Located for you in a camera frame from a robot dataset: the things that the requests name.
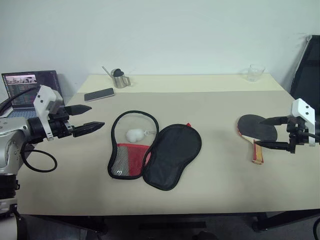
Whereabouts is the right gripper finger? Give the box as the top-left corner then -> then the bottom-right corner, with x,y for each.
254,139 -> 292,151
258,115 -> 291,126

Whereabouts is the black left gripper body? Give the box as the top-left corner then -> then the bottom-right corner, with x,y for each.
48,105 -> 76,140

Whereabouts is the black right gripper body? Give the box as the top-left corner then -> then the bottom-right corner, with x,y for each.
285,115 -> 311,155

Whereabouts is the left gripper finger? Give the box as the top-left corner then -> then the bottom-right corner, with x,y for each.
65,104 -> 93,117
72,121 -> 106,138

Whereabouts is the black rubber table tennis paddle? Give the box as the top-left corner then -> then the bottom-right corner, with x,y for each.
236,114 -> 279,166

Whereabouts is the white fluffy pompom zipper pull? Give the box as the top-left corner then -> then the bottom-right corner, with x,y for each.
125,128 -> 154,144

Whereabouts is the black red paddle case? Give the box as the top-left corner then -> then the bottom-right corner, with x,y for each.
107,109 -> 203,192

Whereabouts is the black screen smartphone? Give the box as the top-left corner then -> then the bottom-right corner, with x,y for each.
83,87 -> 116,103

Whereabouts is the stainless steel milk pitcher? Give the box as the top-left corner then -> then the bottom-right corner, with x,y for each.
110,68 -> 132,89

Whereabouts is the open grey laptop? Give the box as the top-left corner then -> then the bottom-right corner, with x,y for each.
0,70 -> 67,119

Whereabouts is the clear glass measuring cup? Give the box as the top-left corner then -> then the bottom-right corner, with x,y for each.
240,63 -> 266,83

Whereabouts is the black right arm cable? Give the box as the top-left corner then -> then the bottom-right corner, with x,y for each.
297,130 -> 320,140

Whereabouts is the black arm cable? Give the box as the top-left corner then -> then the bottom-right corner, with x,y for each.
297,130 -> 320,140
0,86 -> 58,174

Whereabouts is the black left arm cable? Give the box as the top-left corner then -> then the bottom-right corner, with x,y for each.
0,86 -> 58,174

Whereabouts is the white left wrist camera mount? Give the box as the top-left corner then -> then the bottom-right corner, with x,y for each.
33,84 -> 64,142

